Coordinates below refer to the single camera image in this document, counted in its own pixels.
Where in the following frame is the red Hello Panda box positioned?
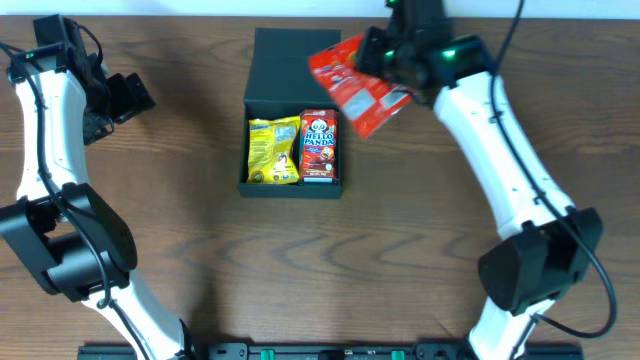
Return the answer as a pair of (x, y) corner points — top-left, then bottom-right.
(299, 109), (338, 183)

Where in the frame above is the yellow snack packet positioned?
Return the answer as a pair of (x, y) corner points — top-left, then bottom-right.
(246, 116), (301, 185)

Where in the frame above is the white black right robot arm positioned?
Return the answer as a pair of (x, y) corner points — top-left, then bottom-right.
(355, 0), (603, 359)

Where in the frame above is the red snack packet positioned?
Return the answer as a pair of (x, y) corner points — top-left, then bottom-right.
(308, 34), (411, 139)

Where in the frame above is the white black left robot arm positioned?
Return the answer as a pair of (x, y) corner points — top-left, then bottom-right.
(1, 14), (197, 359)

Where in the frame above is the dark green box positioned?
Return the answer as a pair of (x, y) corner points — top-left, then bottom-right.
(237, 28), (342, 199)

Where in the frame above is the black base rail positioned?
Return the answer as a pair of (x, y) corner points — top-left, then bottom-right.
(77, 341), (584, 360)

